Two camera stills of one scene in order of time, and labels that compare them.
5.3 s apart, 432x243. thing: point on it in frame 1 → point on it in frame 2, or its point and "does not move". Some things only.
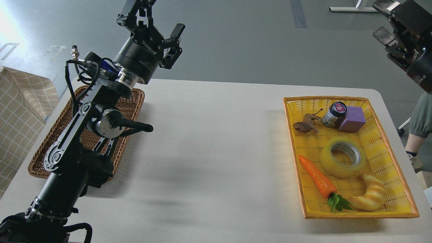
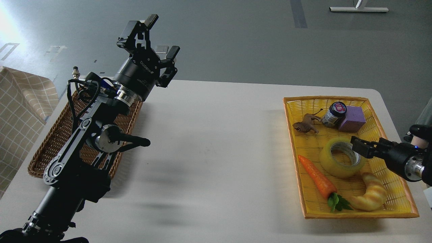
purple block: [355, 118] does not move
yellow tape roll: [336, 168] does not move
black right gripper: [412, 21] → [395, 155]
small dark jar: [335, 115] does not move
